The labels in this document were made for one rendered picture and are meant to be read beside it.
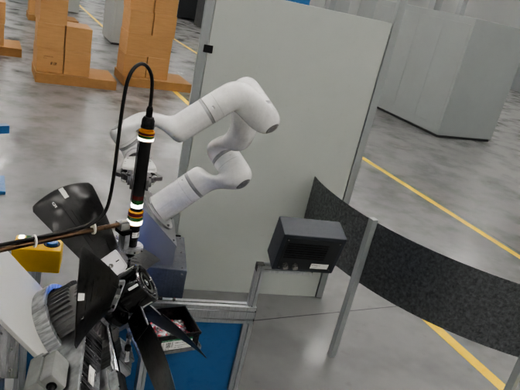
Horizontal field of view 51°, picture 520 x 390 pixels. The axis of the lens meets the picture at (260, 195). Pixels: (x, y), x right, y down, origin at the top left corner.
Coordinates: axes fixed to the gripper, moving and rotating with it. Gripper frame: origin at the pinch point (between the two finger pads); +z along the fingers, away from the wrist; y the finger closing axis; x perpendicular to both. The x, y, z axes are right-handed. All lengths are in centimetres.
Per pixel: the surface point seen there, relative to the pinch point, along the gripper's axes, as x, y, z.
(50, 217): -11.0, 22.2, 4.5
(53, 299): -32.9, 19.3, 11.0
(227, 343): -82, -47, -36
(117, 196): -146, -5, -328
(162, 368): -39, -10, 31
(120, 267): -24.0, 2.5, 6.3
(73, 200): -8.5, 17.3, -2.6
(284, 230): -25, -58, -31
